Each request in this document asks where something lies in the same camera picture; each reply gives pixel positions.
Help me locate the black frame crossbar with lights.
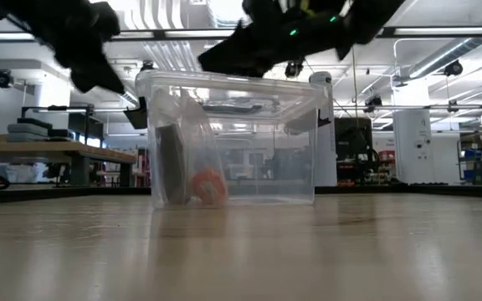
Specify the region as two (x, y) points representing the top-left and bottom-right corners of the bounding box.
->
(0, 25), (482, 42)

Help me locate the clear plastic box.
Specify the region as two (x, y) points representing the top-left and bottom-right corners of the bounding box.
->
(135, 69), (331, 209)

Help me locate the thin hanging cable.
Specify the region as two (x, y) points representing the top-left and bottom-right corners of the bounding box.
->
(349, 45), (360, 129)

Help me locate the brown elastic bandage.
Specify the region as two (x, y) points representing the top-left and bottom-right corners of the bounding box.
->
(156, 123), (190, 206)

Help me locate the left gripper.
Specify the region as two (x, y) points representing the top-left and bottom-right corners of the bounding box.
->
(46, 0), (126, 95)

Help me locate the black cabinet machine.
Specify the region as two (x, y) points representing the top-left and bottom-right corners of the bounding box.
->
(334, 117), (375, 187)

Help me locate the black table edge rail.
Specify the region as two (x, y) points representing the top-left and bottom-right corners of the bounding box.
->
(0, 185), (482, 206)

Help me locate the orange elastic bandage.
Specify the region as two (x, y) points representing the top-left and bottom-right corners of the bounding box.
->
(191, 167), (229, 207)

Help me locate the translucent storage bin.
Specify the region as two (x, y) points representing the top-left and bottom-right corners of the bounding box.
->
(0, 165), (37, 184)

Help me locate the stack of grey cases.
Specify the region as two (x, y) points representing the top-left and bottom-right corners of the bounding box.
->
(5, 117), (74, 143)

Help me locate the white tower column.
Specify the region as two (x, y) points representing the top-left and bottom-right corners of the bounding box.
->
(309, 70), (338, 188)

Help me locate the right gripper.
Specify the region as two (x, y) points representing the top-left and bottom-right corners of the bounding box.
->
(197, 0), (309, 79)

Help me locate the wooden workbench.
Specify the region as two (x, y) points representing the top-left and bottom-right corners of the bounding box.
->
(0, 140), (138, 165)

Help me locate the white building pillar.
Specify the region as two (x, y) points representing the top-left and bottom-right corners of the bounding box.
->
(392, 77), (435, 185)

